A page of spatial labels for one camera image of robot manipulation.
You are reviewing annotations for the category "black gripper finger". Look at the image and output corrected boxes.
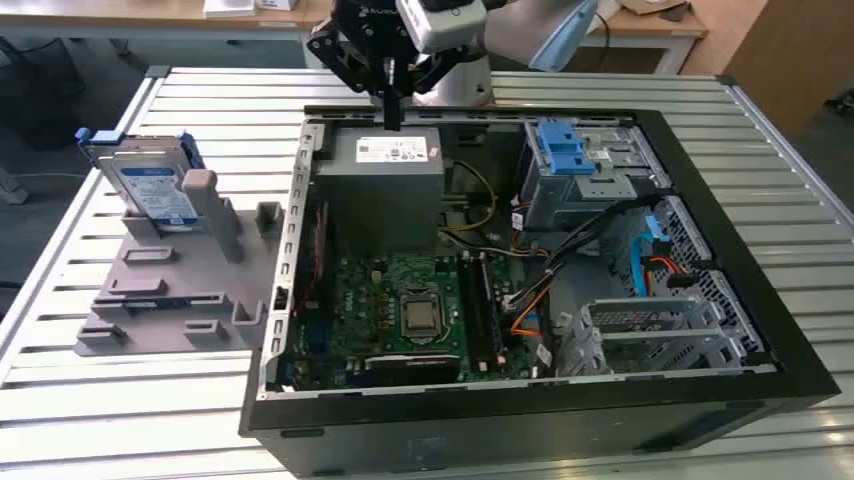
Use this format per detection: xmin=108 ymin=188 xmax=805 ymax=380
xmin=306 ymin=18 xmax=396 ymax=132
xmin=394 ymin=44 xmax=463 ymax=132

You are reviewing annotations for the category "hard disk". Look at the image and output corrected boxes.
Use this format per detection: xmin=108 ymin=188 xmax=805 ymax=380
xmin=75 ymin=128 xmax=206 ymax=232

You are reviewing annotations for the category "metal disk bay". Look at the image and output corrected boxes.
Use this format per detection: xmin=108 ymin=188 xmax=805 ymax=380
xmin=578 ymin=296 xmax=762 ymax=377

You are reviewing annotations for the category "large white box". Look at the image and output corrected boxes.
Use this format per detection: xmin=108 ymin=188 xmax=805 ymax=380
xmin=203 ymin=0 xmax=259 ymax=20

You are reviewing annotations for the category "grey power supply unit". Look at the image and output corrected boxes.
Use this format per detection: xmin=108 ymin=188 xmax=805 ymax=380
xmin=312 ymin=124 xmax=447 ymax=256

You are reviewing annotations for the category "blue plastic latch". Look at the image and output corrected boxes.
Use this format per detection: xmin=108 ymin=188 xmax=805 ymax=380
xmin=535 ymin=121 xmax=601 ymax=176

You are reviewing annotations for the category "wooden desk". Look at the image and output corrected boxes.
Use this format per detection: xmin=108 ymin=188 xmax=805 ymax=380
xmin=0 ymin=0 xmax=709 ymax=76

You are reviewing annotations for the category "metal optical drive cage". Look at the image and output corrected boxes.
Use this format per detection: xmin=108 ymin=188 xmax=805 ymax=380
xmin=518 ymin=119 xmax=673 ymax=235

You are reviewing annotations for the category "CPU socket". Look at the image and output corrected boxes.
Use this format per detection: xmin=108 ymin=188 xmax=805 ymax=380
xmin=396 ymin=287 xmax=450 ymax=346

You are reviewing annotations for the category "brown cardboard piece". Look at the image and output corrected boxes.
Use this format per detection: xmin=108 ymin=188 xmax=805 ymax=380
xmin=617 ymin=0 xmax=689 ymax=24

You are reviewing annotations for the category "silver CPU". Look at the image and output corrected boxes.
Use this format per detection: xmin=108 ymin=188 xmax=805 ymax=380
xmin=403 ymin=298 xmax=443 ymax=334

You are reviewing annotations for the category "black RAM slot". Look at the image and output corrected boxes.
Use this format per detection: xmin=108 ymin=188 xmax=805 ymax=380
xmin=478 ymin=252 xmax=506 ymax=366
xmin=459 ymin=252 xmax=488 ymax=371

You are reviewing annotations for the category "green motherboard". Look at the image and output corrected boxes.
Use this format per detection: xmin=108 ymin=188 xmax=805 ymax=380
xmin=292 ymin=252 xmax=542 ymax=389

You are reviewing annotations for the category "black mesh bin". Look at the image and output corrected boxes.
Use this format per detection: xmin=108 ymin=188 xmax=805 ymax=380
xmin=0 ymin=37 xmax=88 ymax=151

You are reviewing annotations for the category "grey parts rack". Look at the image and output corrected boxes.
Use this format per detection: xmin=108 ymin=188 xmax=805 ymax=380
xmin=73 ymin=168 xmax=288 ymax=357

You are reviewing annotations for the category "black graphics card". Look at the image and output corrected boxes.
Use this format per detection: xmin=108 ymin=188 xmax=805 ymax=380
xmin=363 ymin=352 xmax=462 ymax=386

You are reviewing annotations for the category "white desk foot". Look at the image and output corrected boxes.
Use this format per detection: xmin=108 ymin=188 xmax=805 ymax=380
xmin=0 ymin=162 xmax=29 ymax=206

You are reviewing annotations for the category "wooden cabinet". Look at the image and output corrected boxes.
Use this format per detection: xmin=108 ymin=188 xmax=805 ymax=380
xmin=683 ymin=0 xmax=854 ymax=139

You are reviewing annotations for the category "black PC case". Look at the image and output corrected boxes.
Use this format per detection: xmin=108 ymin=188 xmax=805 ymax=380
xmin=238 ymin=104 xmax=841 ymax=479

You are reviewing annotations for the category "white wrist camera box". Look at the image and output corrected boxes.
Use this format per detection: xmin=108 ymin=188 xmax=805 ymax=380
xmin=396 ymin=0 xmax=488 ymax=54

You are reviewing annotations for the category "yellow power wire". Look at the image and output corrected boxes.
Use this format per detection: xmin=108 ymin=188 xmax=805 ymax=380
xmin=440 ymin=158 xmax=500 ymax=232

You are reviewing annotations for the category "black wire bundle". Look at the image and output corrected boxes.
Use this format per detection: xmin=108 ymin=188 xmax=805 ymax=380
xmin=503 ymin=192 xmax=673 ymax=314

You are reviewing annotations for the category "blue data wire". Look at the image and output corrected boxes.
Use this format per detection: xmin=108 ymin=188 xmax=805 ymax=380
xmin=626 ymin=213 xmax=663 ymax=301

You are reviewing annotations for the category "orange red power wire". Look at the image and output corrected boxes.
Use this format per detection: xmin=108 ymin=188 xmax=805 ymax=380
xmin=510 ymin=254 xmax=697 ymax=342

